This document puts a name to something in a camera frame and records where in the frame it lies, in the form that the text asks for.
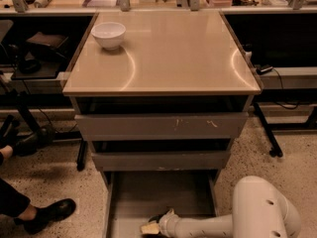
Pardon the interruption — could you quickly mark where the black trouser leg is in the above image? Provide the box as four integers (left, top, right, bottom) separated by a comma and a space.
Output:
0, 178, 31, 217

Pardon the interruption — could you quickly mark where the white ceramic bowl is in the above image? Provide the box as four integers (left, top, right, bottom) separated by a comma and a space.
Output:
91, 22, 126, 50

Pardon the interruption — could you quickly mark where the black table leg right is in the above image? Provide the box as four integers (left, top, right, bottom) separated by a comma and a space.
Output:
253, 102, 283, 158

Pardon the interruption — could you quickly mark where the grey drawer cabinet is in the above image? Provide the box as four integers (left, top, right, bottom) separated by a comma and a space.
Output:
61, 9, 264, 238

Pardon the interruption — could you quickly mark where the grey drawer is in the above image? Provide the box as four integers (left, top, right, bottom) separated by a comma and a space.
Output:
103, 171, 218, 238
75, 112, 248, 141
92, 151, 230, 172

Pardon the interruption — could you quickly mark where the grey top drawer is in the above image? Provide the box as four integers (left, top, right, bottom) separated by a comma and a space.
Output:
75, 112, 248, 141

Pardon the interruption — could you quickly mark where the grey bottom drawer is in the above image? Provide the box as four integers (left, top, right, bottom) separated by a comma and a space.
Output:
103, 171, 218, 238

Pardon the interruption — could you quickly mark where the dark box on shelf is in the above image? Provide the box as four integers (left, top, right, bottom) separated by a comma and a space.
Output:
26, 32, 68, 61

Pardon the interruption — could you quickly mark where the black table leg left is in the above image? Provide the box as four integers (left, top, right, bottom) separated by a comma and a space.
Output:
76, 140, 87, 172

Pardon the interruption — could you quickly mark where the grey middle drawer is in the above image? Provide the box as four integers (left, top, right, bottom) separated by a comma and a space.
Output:
92, 151, 230, 172

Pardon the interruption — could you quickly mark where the black power adapter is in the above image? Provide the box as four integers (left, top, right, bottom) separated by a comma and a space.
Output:
256, 64, 273, 75

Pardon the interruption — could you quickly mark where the black shoe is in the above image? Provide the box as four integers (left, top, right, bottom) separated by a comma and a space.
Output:
13, 125, 55, 157
14, 198, 76, 235

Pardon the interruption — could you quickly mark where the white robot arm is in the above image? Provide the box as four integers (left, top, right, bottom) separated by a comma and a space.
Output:
141, 176, 301, 238

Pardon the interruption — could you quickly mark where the black shoe near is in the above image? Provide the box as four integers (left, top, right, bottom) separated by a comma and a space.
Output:
14, 198, 76, 235

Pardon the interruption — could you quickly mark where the black table leg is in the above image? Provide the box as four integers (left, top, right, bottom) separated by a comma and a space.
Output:
76, 140, 87, 172
253, 102, 283, 158

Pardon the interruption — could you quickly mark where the black shoe far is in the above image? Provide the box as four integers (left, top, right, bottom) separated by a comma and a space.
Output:
13, 125, 55, 157

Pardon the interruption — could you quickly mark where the dark green sponge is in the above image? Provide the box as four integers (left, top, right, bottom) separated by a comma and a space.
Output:
149, 214, 164, 223

